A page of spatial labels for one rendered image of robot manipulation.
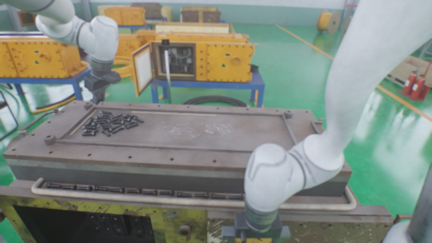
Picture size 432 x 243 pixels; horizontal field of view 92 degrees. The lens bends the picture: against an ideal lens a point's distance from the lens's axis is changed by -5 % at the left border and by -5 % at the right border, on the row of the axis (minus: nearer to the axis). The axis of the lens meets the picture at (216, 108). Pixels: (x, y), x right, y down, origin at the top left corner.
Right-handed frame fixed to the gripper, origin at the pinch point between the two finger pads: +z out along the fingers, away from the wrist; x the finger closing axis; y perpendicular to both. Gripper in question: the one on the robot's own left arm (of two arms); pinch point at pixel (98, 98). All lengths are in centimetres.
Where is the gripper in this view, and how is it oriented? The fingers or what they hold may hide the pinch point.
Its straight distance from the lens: 114.9
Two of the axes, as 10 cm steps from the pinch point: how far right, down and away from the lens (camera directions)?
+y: -8.6, -5.0, 1.1
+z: -3.6, 7.5, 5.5
